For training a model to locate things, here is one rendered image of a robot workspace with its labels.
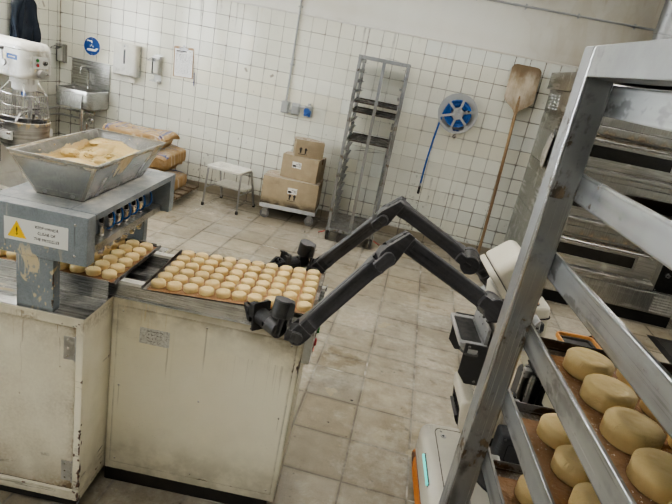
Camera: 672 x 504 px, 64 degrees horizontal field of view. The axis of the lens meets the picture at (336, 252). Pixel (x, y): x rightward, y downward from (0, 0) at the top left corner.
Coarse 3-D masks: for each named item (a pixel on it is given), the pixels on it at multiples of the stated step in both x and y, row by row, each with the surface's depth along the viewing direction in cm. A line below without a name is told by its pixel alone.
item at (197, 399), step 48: (144, 336) 195; (192, 336) 193; (240, 336) 192; (144, 384) 202; (192, 384) 200; (240, 384) 198; (288, 384) 196; (144, 432) 209; (192, 432) 207; (240, 432) 205; (288, 432) 219; (144, 480) 220; (192, 480) 214; (240, 480) 212
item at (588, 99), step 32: (576, 96) 55; (608, 96) 54; (576, 128) 55; (576, 160) 56; (544, 192) 59; (576, 192) 58; (544, 224) 59; (544, 256) 60; (512, 288) 63; (512, 320) 63; (512, 352) 64; (480, 384) 68; (480, 416) 67; (480, 448) 69; (448, 480) 73
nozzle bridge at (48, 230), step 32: (0, 192) 168; (32, 192) 174; (128, 192) 193; (160, 192) 227; (0, 224) 164; (32, 224) 163; (64, 224) 163; (96, 224) 186; (128, 224) 200; (32, 256) 167; (64, 256) 166; (32, 288) 171
